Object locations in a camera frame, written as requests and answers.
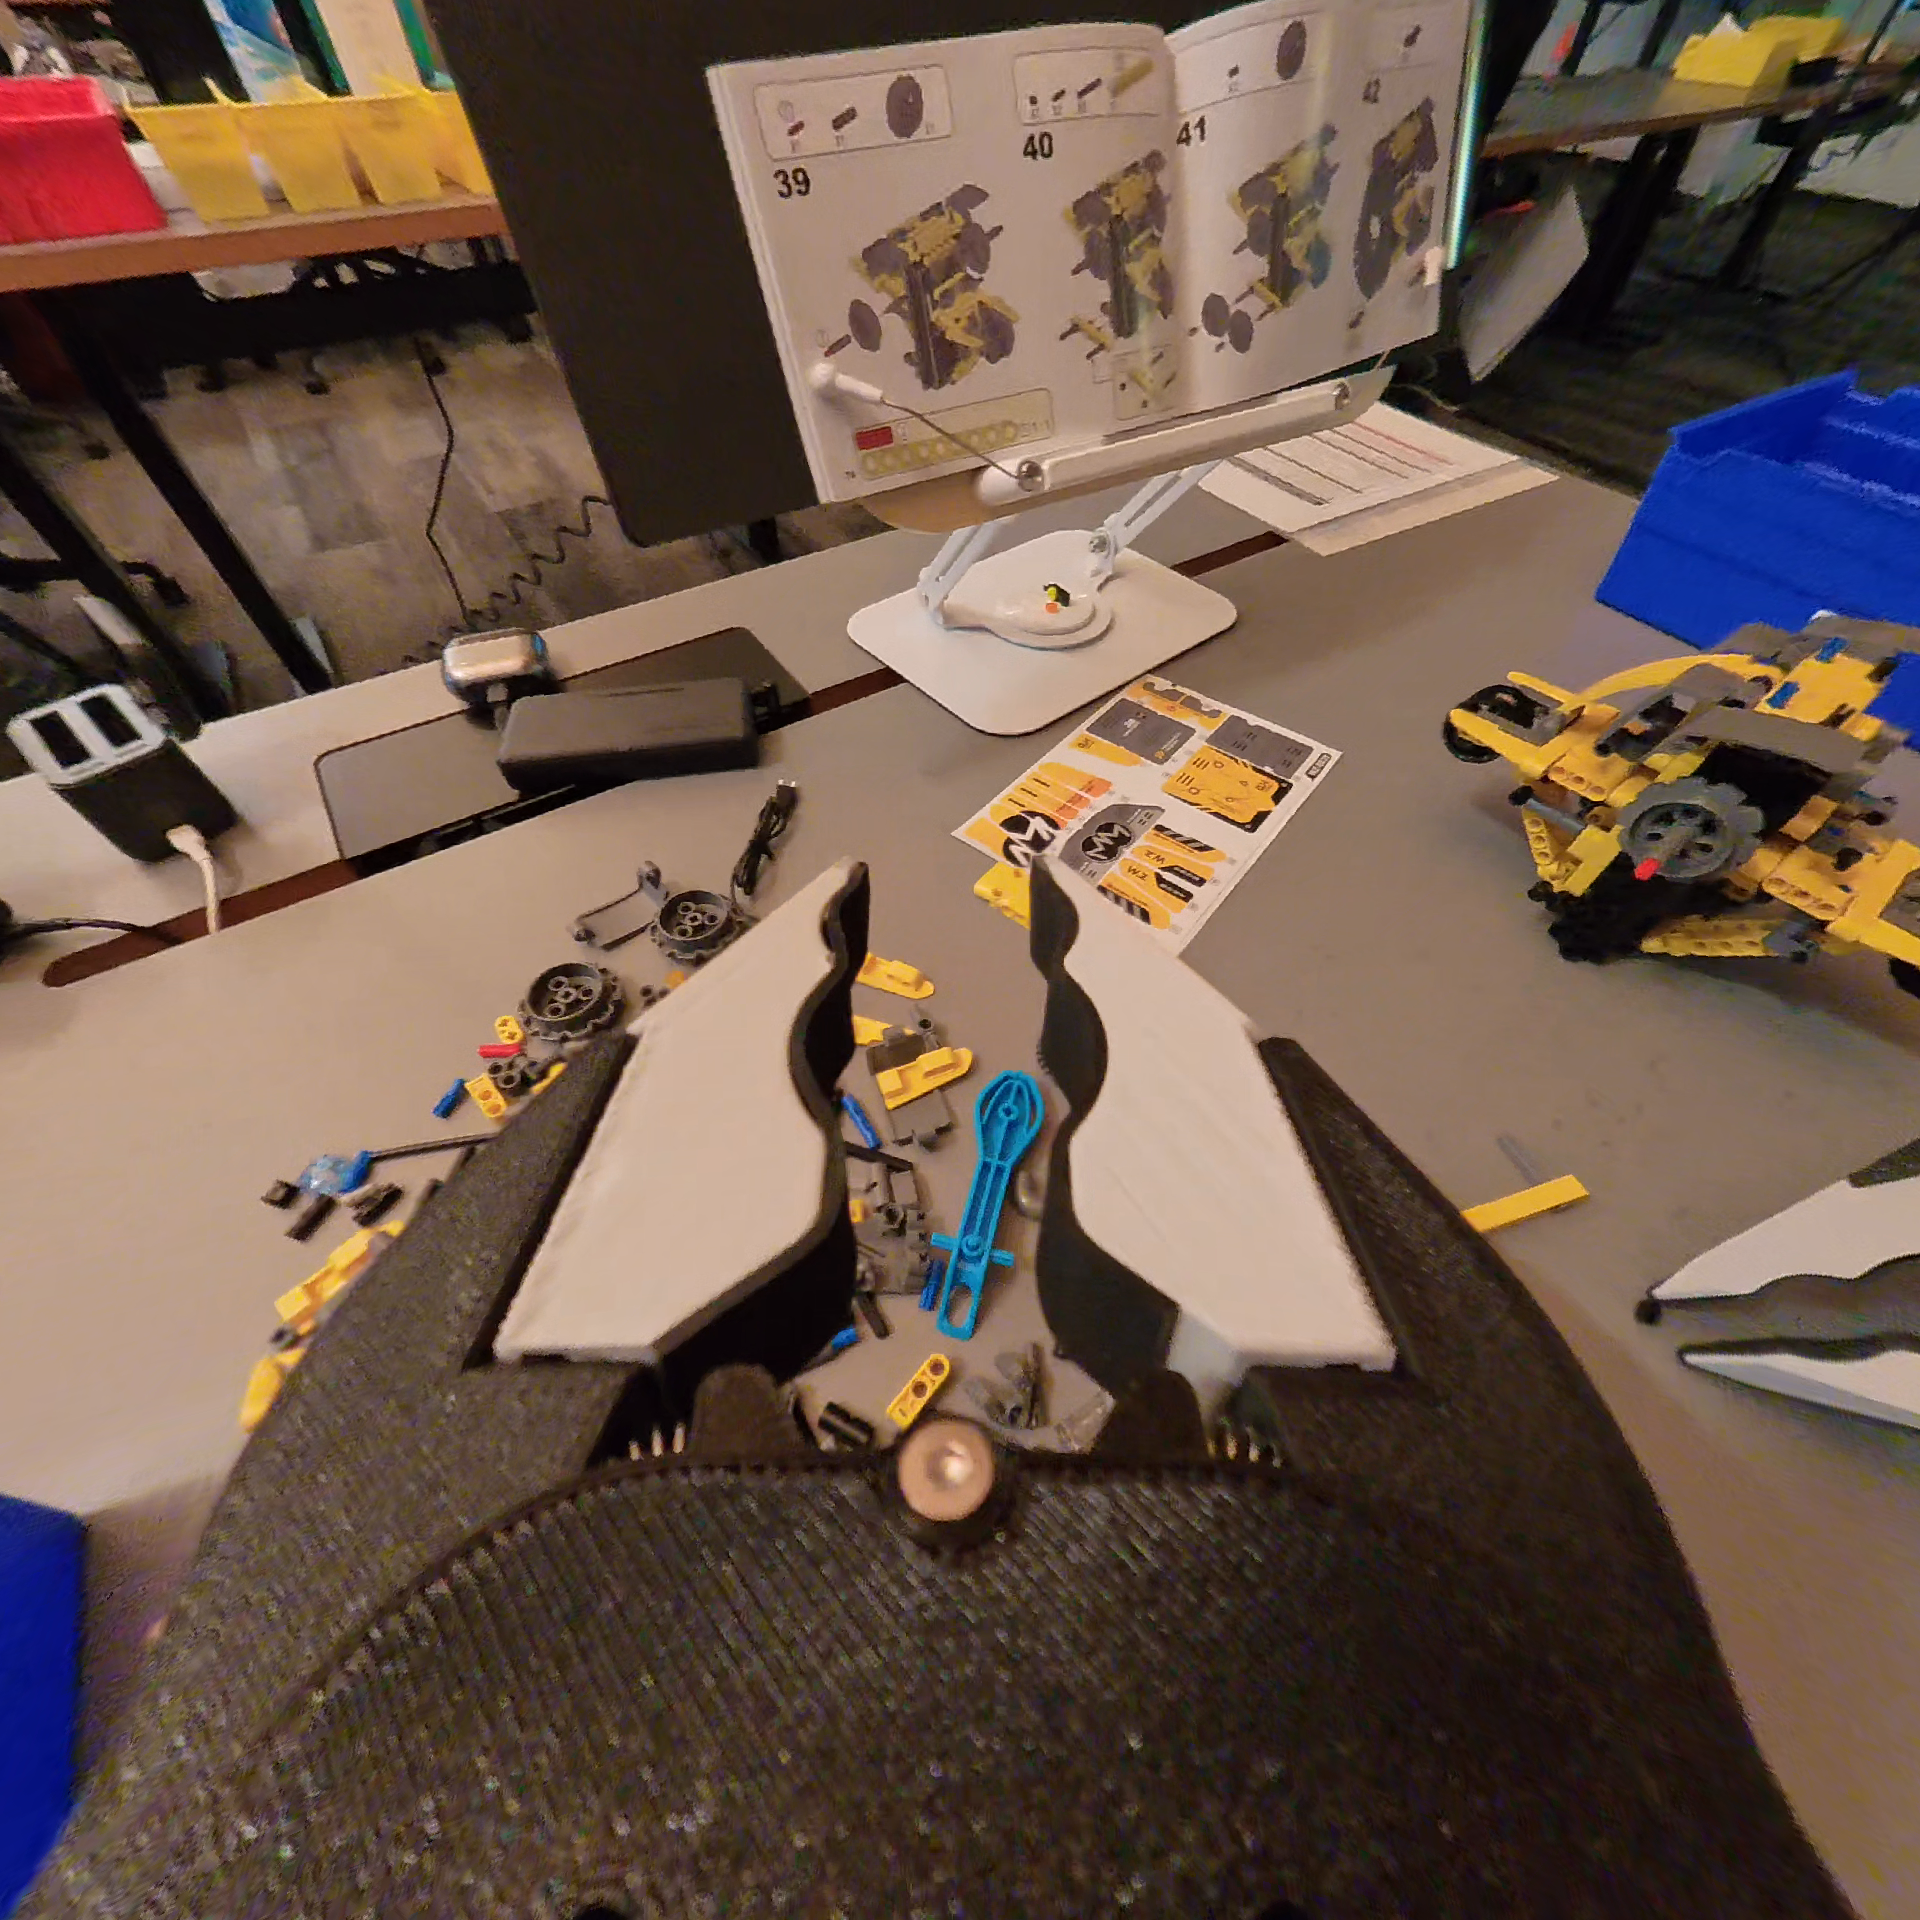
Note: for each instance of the red storage bin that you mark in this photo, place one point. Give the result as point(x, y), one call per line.
point(67, 164)

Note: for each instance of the black monitor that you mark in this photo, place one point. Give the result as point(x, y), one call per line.
point(599, 225)

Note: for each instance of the yellow sticker sheet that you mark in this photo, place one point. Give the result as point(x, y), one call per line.
point(1155, 810)

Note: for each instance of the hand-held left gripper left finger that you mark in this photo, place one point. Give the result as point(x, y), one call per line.
point(675, 1185)

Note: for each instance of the dark desk pad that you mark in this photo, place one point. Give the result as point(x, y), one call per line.
point(390, 795)

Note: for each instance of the yellow toy vehicle model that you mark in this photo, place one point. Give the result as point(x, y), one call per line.
point(1695, 779)

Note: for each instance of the blue plastic bin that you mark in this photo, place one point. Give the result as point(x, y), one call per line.
point(1770, 509)

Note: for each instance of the small yellow curved piece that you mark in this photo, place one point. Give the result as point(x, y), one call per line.
point(897, 978)

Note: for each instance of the black charging dock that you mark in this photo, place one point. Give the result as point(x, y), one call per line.
point(137, 810)

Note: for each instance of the pile of small building pieces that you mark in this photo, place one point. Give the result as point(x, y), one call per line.
point(495, 1095)

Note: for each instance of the black wheel hub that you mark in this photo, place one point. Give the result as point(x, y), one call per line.
point(698, 921)
point(570, 1002)

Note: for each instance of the wooden side table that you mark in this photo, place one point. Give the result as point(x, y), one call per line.
point(225, 247)
point(1651, 113)

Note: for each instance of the yellow rectangular panel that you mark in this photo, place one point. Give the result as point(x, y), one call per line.
point(1002, 896)

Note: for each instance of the paper sheet in sleeve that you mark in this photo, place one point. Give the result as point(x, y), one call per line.
point(1381, 480)

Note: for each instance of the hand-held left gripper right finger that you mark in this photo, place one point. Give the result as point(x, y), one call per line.
point(1231, 1185)

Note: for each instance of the yellow thin beam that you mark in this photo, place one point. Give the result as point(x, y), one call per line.
point(1523, 1204)

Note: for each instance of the yellow fender piece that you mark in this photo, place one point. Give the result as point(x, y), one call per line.
point(915, 1072)

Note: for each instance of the small silver camera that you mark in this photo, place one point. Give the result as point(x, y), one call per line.
point(495, 668)

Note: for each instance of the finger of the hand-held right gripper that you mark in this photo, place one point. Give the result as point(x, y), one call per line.
point(1822, 1384)
point(1817, 1237)

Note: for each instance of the blue plastic separator tool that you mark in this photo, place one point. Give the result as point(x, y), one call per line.
point(1002, 1119)

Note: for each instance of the instruction booklet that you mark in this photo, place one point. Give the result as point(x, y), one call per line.
point(931, 299)

